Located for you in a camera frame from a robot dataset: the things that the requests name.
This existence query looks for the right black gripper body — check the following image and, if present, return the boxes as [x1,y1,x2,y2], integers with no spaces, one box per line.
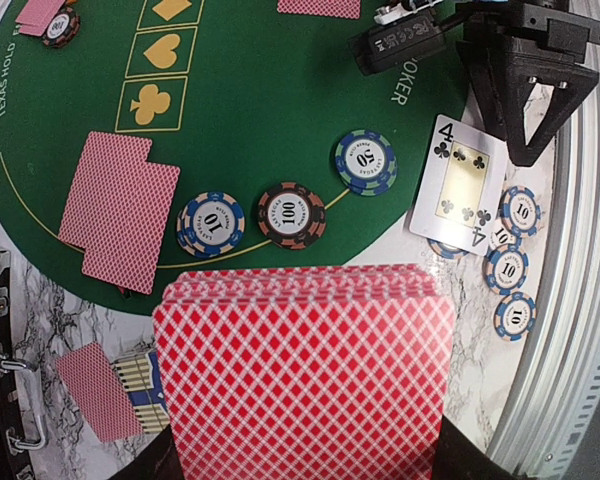
[439,1,600,65]

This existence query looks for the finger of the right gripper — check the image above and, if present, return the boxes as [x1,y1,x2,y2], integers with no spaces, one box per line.
[456,41,600,166]

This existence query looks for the teal chip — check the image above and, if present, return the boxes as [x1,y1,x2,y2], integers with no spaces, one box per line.
[334,129,398,197]

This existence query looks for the brown chip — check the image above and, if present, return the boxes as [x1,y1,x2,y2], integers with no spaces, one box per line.
[257,182,327,250]
[42,6,81,48]

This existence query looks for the blue chips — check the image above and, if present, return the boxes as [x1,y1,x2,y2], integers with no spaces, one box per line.
[176,191,246,259]

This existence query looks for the red playing card deck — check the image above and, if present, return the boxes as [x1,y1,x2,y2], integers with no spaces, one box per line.
[153,270,456,479]

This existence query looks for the scattered blue ten chip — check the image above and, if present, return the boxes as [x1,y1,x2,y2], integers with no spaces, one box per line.
[494,291,537,342]
[484,244,529,295]
[489,223,521,250]
[500,185,541,238]

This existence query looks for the round green poker mat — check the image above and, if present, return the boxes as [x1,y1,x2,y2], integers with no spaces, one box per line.
[0,1,468,314]

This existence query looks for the gold blue card box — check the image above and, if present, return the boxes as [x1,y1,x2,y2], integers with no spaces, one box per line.
[113,350,170,434]

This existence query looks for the stray red card on table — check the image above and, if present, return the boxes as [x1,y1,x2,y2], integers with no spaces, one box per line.
[55,343,143,442]

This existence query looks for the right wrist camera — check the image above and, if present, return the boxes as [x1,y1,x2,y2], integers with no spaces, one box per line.
[348,1,446,76]

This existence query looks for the front aluminium rail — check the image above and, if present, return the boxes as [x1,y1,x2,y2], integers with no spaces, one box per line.
[484,0,600,480]

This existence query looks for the chrome case handle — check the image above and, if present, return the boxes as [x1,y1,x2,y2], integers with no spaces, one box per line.
[0,343,48,455]

